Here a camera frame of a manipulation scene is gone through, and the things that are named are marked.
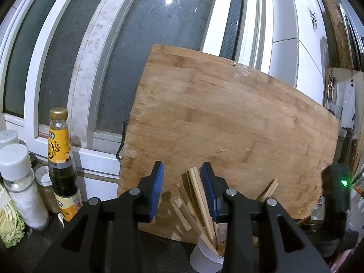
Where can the garlic clove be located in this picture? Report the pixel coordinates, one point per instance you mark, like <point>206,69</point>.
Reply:
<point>61,219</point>

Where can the halved green cabbage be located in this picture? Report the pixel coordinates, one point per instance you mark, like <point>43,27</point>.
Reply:
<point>10,221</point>

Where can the metal hanging hook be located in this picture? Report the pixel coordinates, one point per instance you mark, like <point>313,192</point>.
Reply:
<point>330,91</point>

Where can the translucent plastic cup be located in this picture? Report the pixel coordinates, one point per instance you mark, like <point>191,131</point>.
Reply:
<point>204,258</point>

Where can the small glass seasoning jar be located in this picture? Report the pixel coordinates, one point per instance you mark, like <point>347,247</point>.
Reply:
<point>47,193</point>

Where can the white window frame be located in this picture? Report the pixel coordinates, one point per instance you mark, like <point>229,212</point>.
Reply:
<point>85,76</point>

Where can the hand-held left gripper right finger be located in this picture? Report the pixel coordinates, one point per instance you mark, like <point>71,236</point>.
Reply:
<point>209,193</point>

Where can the wooden cutting board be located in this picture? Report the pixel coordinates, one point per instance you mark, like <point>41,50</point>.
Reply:
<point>227,119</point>

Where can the glass salt jar white lid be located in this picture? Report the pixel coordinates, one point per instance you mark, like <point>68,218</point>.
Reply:
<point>25,199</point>

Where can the steel cleaver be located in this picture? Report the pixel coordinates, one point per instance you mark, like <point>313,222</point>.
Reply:
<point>347,105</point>

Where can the dark sauce bottle yellow label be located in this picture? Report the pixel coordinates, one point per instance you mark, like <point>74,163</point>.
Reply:
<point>61,148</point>

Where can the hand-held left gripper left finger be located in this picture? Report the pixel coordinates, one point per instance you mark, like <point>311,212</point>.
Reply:
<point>157,193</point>

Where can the clear plastic bottle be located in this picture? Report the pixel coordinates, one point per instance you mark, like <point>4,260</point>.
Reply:
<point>320,204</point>

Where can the bunch of wooden chopsticks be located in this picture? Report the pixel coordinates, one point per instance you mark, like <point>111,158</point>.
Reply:
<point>196,187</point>

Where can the brown vertical pipe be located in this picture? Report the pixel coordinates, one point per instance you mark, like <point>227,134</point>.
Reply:
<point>332,25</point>

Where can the black pepper grinder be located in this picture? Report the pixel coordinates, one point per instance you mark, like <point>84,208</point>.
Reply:
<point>33,160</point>

